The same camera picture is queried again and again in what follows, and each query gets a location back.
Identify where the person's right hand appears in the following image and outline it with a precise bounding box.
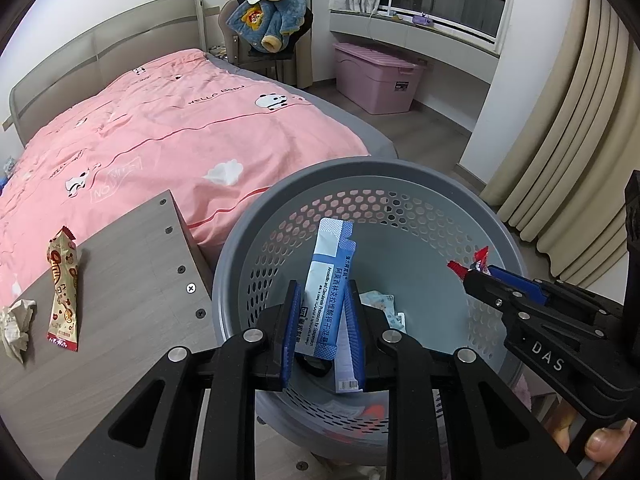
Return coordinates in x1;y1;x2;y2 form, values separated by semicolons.
542;399;635;466

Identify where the white curved window bench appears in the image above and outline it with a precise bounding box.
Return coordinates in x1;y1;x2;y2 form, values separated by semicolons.
329;7;501;86

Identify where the grey perforated plastic basket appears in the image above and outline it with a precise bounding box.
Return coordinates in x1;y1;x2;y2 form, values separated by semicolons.
211;157;528;461

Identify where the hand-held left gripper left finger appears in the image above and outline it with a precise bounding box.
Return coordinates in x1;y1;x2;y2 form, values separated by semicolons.
55;280;307;480

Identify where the black garment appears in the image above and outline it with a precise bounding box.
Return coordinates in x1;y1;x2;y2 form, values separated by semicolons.
295;7;314;43

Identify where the light blue printed packet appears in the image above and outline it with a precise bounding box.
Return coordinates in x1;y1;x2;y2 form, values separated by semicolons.
360;290;396;328

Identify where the grey chair with clothes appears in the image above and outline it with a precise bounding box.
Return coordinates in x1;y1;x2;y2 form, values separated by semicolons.
219;0;313;83

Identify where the grey bed headboard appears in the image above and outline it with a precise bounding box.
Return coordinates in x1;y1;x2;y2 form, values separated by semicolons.
9;0;211;148

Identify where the red candy wrapper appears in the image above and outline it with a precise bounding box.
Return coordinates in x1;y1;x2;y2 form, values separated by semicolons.
446;246;493;278

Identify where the crumpled white tissue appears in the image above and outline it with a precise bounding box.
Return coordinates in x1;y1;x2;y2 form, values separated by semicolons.
0;299;38;363

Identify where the pink plastic storage box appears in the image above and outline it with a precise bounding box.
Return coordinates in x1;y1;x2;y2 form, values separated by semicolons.
332;41;428;115

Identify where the beige snack wrapper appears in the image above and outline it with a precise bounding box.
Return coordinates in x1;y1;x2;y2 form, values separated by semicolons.
46;226;81;352

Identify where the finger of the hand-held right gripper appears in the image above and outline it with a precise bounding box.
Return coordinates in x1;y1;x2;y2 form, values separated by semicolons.
487;264;622;317
462;271;566;331

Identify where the blue white sachet packet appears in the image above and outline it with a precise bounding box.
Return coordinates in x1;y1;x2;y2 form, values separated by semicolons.
295;217;364;393

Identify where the pink panda print blanket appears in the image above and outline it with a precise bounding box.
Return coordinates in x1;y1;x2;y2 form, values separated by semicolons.
0;49;371;311

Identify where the blue fleece jacket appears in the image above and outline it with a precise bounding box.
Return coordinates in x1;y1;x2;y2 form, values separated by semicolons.
226;0;307;56

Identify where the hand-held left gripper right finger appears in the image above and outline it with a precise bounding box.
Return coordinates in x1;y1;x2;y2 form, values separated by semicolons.
344;280;583;480

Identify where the wooden table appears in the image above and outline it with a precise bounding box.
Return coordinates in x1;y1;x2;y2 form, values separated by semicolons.
0;189;261;480

